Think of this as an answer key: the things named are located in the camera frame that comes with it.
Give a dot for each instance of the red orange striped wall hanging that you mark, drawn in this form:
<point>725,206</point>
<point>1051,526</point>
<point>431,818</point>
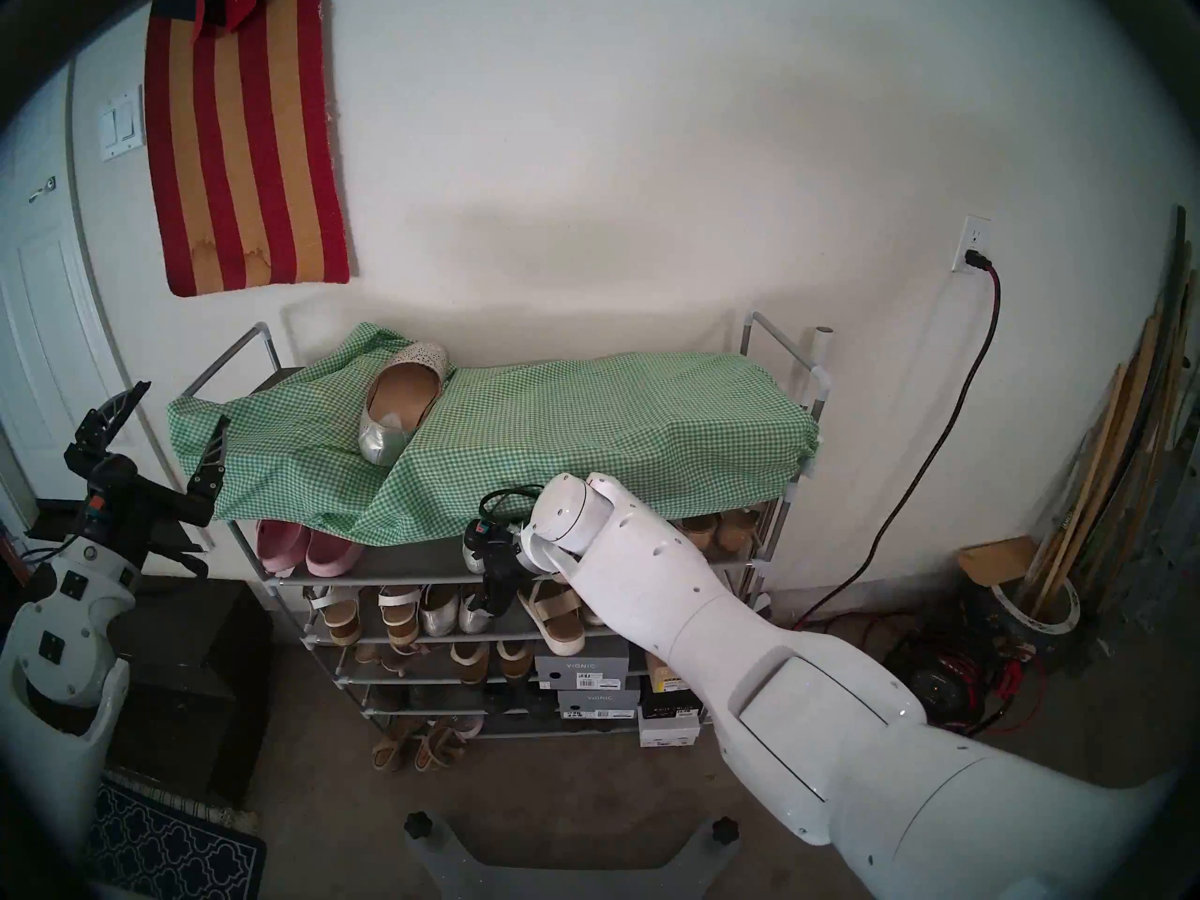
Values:
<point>244,148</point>

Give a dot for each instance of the white double light switch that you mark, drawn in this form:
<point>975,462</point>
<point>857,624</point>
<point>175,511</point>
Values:
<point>122,123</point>

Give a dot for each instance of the grey robot base frame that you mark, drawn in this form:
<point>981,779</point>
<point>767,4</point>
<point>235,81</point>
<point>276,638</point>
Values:
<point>441,865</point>

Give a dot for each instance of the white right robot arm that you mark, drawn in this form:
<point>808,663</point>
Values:
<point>844,701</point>

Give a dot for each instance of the white wall outlet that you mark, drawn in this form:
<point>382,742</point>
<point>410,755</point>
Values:
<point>966,237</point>

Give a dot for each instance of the black shoebox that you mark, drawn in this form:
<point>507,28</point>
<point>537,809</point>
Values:
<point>667,703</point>

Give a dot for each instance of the tall dark wooden board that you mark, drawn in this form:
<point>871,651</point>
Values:
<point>1167,364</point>

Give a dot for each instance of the white plastic pipe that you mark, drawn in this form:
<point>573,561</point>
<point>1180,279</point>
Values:
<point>822,345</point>

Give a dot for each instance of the light wooden slat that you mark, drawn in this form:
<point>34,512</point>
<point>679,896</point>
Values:
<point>1086,476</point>

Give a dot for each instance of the brown cardboard piece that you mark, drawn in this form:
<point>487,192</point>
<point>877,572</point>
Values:
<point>994,562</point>

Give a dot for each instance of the navy patterned rug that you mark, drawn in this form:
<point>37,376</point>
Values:
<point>178,851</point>

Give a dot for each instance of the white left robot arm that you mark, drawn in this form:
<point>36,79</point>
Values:
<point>66,645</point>

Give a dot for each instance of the white panel door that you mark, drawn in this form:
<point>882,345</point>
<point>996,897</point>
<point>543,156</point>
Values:
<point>47,326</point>

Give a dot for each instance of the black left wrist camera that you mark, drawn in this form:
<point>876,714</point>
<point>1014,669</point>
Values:
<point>112,483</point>

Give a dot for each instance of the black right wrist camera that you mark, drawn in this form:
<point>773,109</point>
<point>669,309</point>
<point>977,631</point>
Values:
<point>487,537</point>

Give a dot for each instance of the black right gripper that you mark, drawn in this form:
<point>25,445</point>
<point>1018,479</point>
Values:
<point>506,579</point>

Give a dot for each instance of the brown cardboard shoebox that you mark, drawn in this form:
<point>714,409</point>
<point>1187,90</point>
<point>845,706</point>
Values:
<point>666,678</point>

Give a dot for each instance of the dark grey Vionic shoebox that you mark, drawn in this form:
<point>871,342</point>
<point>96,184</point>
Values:
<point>598,704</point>

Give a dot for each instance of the silver perforated shoe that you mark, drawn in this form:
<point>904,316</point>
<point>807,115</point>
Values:
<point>398,406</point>
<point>473,561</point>

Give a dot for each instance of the black star knob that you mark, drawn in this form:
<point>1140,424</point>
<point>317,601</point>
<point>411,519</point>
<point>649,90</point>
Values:
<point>725,830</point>
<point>418,825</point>

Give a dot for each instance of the white shoebox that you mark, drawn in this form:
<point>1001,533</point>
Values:
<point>669,729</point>

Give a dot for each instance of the green gingham cloth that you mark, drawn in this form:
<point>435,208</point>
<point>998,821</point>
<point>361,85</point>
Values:
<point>609,429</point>

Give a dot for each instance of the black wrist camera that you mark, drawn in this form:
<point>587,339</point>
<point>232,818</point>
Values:
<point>487,537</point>
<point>112,483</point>

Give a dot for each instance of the black ankle boot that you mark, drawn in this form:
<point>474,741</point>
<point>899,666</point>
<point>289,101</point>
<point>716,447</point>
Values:
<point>523,699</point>

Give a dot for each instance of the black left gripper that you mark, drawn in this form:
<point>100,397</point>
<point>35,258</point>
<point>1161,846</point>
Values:
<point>159,495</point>

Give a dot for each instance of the light grey Vionic shoebox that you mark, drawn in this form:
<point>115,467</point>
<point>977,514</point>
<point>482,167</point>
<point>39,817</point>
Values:
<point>581,666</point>

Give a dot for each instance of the grey metal shoe rack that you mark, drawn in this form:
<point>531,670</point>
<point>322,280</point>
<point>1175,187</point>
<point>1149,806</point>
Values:
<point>412,562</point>

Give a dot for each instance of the dark pot with white rim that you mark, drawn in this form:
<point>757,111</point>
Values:
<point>1031,647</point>

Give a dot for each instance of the silver metallic flat shoe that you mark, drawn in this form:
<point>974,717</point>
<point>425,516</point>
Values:
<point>438,612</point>
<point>469,617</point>

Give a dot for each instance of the pink slip-on shoe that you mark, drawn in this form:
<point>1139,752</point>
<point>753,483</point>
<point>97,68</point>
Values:
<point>279,549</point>
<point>333,553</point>

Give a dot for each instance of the tan suede shoe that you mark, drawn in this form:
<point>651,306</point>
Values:
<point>697,535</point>
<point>739,531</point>

